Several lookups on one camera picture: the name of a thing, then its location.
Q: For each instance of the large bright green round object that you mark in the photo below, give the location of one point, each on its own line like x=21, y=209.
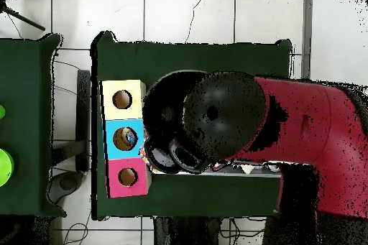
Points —
x=5, y=167

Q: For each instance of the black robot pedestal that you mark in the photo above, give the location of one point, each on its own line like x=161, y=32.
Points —
x=178, y=233

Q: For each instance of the dark green side table cloth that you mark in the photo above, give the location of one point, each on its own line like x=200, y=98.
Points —
x=26, y=84

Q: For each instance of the large polka dot cloth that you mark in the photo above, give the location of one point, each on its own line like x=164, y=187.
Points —
x=143, y=151

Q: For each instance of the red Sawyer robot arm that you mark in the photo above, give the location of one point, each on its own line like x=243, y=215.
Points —
x=302, y=130

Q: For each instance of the black tripod leg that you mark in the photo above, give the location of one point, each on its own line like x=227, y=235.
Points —
x=26, y=20

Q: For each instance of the wooden box with three holes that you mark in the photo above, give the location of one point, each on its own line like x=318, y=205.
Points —
x=110, y=141

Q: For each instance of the crushed clear plastic bottle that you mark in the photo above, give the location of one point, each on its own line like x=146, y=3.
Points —
x=130, y=138

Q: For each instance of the shallow clear mesh bin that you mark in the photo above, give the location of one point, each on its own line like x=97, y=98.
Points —
x=224, y=172

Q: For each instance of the small bright green round object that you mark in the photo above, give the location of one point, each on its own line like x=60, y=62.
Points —
x=2, y=112

